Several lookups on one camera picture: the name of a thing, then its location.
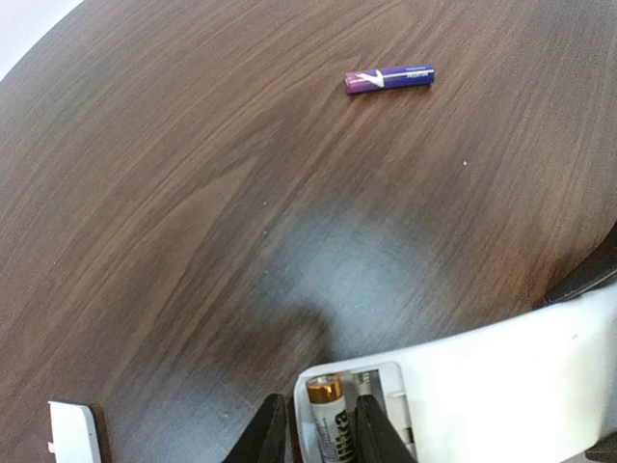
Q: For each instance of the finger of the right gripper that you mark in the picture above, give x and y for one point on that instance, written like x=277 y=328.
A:
x=597 y=269

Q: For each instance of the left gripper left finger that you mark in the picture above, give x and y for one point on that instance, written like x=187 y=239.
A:
x=263 y=440

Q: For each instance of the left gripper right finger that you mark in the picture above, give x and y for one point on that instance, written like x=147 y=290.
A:
x=376 y=438

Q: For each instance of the gold AAA battery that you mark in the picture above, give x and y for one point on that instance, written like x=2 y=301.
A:
x=328 y=406

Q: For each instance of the white remote control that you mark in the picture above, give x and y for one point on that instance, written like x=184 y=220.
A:
x=539 y=387

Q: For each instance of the white battery cover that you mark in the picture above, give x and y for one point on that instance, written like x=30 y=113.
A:
x=74 y=435

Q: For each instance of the purple AAA battery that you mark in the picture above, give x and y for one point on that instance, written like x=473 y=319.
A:
x=382 y=79

